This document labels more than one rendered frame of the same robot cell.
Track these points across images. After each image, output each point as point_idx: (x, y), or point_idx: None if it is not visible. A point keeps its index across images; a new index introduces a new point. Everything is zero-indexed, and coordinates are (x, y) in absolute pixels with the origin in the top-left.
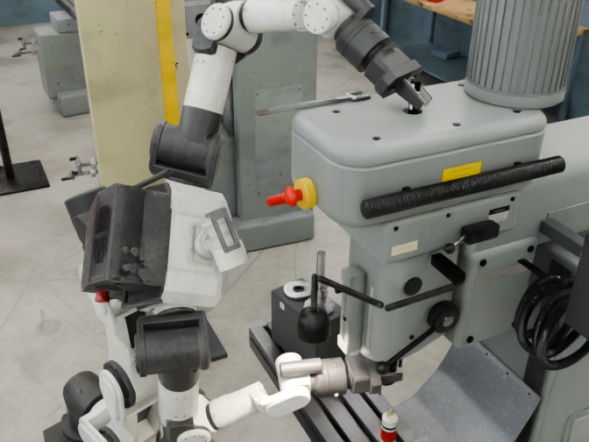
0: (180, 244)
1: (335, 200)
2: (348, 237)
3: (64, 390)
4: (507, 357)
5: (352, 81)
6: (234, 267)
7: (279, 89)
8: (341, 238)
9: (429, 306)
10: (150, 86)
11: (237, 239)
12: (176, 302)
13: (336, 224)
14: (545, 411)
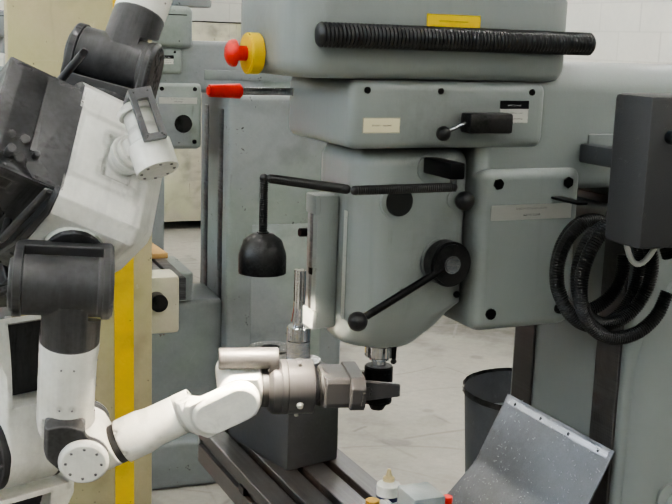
0: (89, 149)
1: (285, 36)
2: (391, 469)
3: None
4: (568, 410)
5: None
6: (208, 499)
7: (289, 228)
8: (380, 471)
9: (427, 245)
10: None
11: (163, 127)
12: (74, 220)
13: (373, 454)
14: (623, 477)
